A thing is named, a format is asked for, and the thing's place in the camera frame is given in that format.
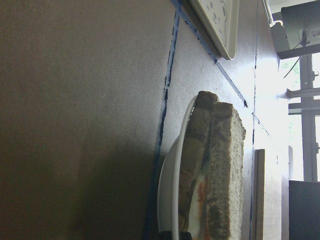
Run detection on bread slice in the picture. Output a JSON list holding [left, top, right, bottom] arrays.
[[178, 91, 218, 232], [203, 102, 246, 240]]

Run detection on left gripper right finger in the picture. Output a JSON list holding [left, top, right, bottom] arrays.
[[179, 231, 191, 240]]

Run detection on fried egg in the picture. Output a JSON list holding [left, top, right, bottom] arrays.
[[187, 173, 208, 240]]

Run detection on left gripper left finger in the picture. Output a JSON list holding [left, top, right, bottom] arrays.
[[159, 231, 173, 240]]

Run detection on white round plate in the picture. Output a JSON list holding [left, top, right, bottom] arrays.
[[157, 96, 197, 240]]

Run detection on cream bear tray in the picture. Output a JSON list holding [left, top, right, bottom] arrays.
[[190, 0, 240, 60]]

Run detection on black monitor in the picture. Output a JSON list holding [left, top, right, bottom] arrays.
[[271, 0, 320, 59]]

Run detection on wooden cutting board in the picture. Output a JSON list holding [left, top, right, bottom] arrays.
[[251, 149, 266, 240]]

